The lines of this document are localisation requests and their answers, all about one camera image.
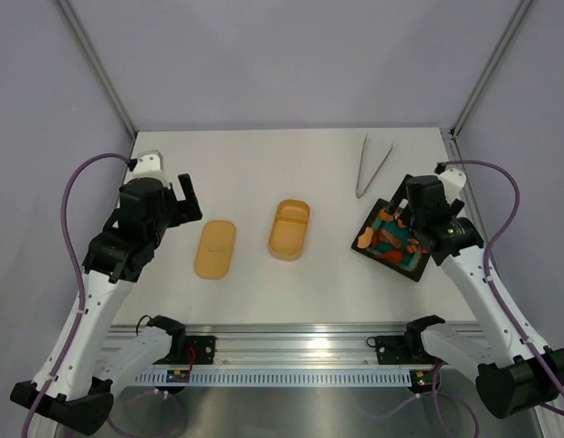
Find white slotted cable duct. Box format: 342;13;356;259
132;369;412;388

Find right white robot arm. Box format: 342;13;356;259
387;175;564;419

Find tan lunch box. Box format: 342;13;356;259
267;199;310;261

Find right aluminium frame post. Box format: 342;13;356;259
450;0;536;141

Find red crab claw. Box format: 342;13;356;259
404;238;422;254

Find aluminium frame post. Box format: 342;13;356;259
54;0;138;141
450;0;536;141

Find pale orange food piece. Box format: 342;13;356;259
356;227;374;249

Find right black base bracket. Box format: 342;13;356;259
366;335;436;366

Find left black base bracket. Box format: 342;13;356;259
154;336;216;365

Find metal tongs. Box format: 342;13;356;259
354;132;394;199

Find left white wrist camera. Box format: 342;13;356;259
128;151;166;183

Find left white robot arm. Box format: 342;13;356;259
10;173;203;435

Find aluminium mounting rail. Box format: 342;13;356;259
106;322;488;371

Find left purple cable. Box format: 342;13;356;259
21;152;132;438

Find tan lunch box lid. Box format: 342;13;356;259
194;220;236;279

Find black teal square plate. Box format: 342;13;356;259
350;198;430;282

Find black base bracket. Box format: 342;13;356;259
154;336;216;365
366;335;436;366

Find orange chicken wing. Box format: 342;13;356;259
376;250;404;265

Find left aluminium frame post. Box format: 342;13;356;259
54;0;138;141

